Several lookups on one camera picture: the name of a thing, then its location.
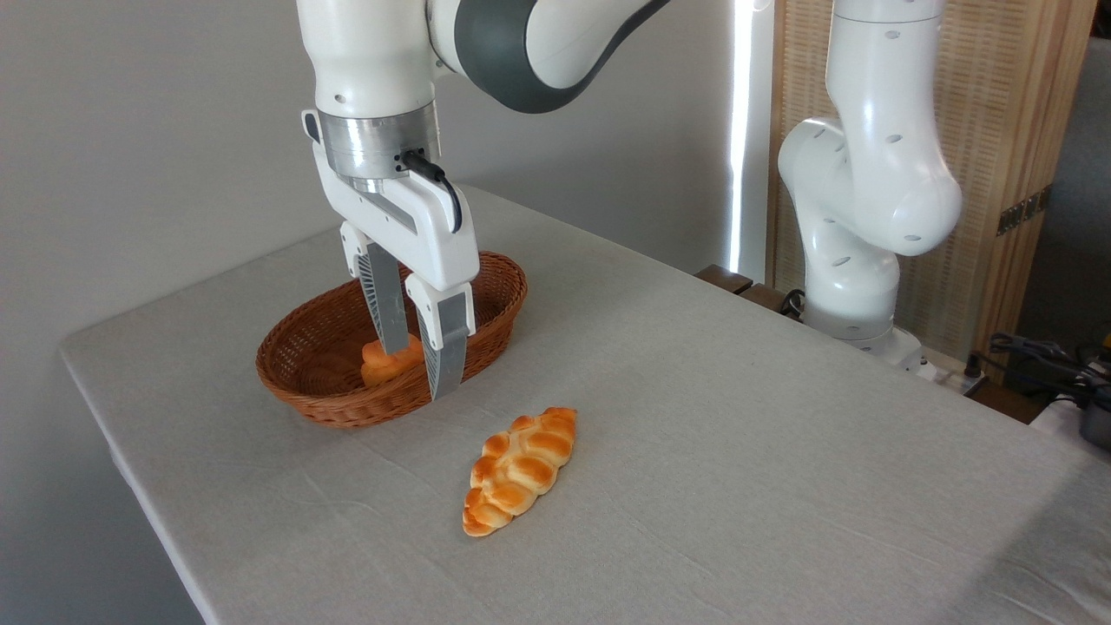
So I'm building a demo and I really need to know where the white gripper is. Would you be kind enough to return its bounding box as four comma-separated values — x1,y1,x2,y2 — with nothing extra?
301,109,481,403

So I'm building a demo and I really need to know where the wooden slatted folding screen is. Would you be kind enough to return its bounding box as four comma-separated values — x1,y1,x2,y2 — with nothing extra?
767,0,1100,365

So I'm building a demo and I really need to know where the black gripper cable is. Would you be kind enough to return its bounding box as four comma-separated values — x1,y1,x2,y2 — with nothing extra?
398,149,464,234

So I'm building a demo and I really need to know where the black cable bundle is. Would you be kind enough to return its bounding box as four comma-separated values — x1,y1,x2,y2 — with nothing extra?
988,332,1111,393

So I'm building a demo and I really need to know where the dark wooden block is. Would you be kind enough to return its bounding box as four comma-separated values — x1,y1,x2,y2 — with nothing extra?
694,264,755,295
740,282,805,320

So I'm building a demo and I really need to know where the golden braided bread loaf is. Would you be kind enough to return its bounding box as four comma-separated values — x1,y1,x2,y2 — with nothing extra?
462,406,579,538

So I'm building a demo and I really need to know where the small orange bread roll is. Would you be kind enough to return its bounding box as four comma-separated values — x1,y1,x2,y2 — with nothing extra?
360,334,427,389

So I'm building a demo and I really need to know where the grey tablecloth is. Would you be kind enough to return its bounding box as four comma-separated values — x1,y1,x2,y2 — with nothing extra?
59,182,1111,625

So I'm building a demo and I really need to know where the dark metal screen hinge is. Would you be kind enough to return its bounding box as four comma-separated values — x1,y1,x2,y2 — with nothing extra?
996,184,1054,237

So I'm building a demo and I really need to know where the brown woven wicker basket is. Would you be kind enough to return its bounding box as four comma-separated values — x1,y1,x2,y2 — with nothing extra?
256,251,529,430

